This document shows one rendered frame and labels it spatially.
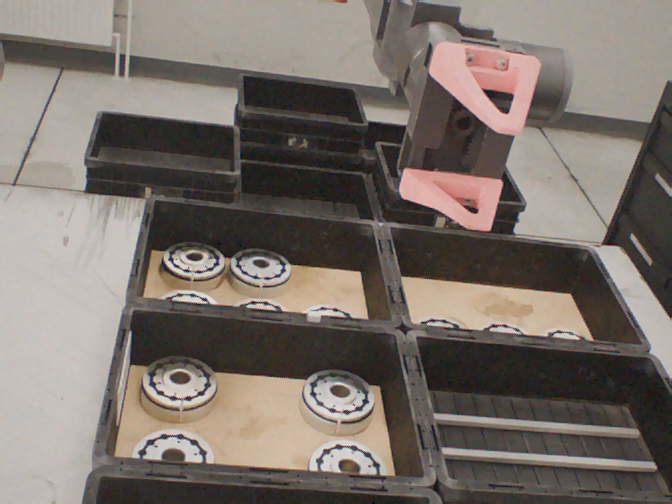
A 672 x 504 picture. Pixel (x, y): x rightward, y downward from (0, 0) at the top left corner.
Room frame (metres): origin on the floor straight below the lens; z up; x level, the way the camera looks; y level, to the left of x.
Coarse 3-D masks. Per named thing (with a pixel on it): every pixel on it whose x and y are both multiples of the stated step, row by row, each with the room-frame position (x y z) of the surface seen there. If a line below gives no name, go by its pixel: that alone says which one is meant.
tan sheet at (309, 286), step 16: (160, 256) 1.21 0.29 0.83; (160, 272) 1.17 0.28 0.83; (224, 272) 1.21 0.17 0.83; (304, 272) 1.26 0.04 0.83; (320, 272) 1.27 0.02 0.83; (336, 272) 1.28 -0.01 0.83; (352, 272) 1.29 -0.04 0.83; (160, 288) 1.12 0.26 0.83; (224, 288) 1.16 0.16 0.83; (288, 288) 1.20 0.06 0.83; (304, 288) 1.21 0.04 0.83; (320, 288) 1.22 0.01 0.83; (336, 288) 1.23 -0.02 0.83; (352, 288) 1.24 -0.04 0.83; (224, 304) 1.12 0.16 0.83; (288, 304) 1.15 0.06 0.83; (304, 304) 1.16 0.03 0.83; (320, 304) 1.17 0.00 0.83; (336, 304) 1.18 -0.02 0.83; (352, 304) 1.19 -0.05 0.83
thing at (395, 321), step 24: (144, 216) 1.17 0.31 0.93; (288, 216) 1.27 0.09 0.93; (312, 216) 1.28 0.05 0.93; (336, 216) 1.30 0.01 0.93; (144, 240) 1.10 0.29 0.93; (384, 264) 1.18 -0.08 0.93; (384, 288) 1.12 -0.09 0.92; (240, 312) 0.97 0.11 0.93; (264, 312) 0.99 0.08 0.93; (288, 312) 1.00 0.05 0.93
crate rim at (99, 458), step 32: (128, 320) 0.91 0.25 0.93; (224, 320) 0.95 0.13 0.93; (256, 320) 0.96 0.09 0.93; (288, 320) 0.98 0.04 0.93; (416, 416) 0.84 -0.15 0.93; (96, 448) 0.67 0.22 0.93; (320, 480) 0.70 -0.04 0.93; (352, 480) 0.71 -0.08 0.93; (384, 480) 0.72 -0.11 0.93; (416, 480) 0.73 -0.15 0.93
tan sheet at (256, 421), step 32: (128, 384) 0.89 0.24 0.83; (224, 384) 0.93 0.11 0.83; (256, 384) 0.95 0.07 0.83; (288, 384) 0.96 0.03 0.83; (128, 416) 0.83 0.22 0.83; (224, 416) 0.87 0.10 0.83; (256, 416) 0.88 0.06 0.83; (288, 416) 0.89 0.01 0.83; (384, 416) 0.94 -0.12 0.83; (128, 448) 0.78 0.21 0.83; (224, 448) 0.81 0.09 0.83; (256, 448) 0.82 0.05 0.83; (288, 448) 0.83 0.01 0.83; (384, 448) 0.87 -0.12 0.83
